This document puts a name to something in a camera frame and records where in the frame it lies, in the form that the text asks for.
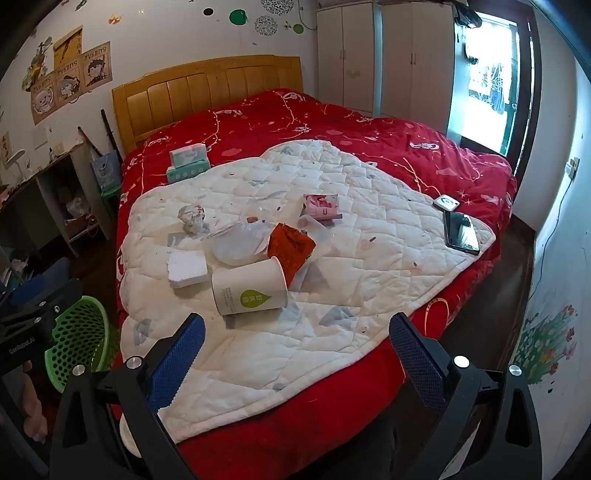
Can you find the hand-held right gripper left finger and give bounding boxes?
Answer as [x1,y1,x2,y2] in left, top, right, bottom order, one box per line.
[48,313,206,480]

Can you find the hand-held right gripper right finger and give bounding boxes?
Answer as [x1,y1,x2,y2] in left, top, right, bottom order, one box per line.
[389,313,543,480]

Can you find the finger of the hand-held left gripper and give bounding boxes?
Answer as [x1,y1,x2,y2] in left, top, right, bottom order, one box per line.
[0,278,84,326]

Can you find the green plastic mesh basket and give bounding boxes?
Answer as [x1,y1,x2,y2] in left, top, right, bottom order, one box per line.
[44,295,118,393]

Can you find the white tissue stack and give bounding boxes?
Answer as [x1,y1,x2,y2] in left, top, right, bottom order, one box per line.
[167,250,208,289]

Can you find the white paper cup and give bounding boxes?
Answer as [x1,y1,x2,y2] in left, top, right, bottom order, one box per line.
[211,256,289,317]

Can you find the clear plastic wrapper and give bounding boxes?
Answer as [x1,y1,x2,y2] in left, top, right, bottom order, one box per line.
[179,203,211,235]

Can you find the orange snack bag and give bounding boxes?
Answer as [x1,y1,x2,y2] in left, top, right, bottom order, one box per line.
[268,223,317,284]

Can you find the person's left hand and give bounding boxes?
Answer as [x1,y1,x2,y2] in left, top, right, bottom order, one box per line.
[21,362,49,441]

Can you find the dark blue chair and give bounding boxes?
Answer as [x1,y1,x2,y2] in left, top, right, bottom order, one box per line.
[0,256,72,308]

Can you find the white open shelf desk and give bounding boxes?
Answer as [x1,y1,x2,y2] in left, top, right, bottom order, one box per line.
[0,143,114,259]

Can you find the white quilted blanket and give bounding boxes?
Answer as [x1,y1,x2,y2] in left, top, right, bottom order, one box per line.
[121,140,497,432]

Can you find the clear round plastic lid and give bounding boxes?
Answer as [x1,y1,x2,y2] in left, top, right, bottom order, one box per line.
[211,222,269,266]

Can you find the light blue gift bag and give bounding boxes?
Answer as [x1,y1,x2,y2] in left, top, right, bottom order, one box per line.
[90,152,123,195]

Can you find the white desk lamp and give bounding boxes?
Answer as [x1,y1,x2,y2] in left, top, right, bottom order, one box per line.
[4,148,26,185]

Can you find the black stick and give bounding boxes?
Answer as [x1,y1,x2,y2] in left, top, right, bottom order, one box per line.
[100,110,122,154]

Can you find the green tissue pack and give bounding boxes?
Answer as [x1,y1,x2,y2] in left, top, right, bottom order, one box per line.
[166,161,211,185]

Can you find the pink foil packet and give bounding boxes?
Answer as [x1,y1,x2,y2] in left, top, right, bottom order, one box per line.
[302,194,342,222]

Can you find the white tissue pack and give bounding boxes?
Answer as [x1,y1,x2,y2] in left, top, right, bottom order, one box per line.
[169,143,211,168]

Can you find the red patterned bed cover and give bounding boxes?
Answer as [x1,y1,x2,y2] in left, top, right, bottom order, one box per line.
[115,88,518,480]

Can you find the wooden bed headboard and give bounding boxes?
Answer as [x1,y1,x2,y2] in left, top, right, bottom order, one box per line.
[112,55,304,155]

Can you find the bright window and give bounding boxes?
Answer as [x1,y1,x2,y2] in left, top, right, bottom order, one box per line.
[445,11,520,158]

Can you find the white wardrobe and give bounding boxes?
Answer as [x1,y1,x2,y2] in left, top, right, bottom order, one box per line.
[316,0,462,134]

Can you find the flower wall sticker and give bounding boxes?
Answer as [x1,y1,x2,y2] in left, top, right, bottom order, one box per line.
[512,305,578,386]

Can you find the cartoon face wall poster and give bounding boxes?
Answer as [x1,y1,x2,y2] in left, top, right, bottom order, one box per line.
[31,76,58,125]
[55,60,85,104]
[83,41,114,86]

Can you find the thin wall cable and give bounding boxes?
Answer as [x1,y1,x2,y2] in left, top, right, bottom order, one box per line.
[538,178,575,287]

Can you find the yellow wall poster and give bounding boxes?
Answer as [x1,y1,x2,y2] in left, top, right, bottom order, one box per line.
[53,25,84,70]

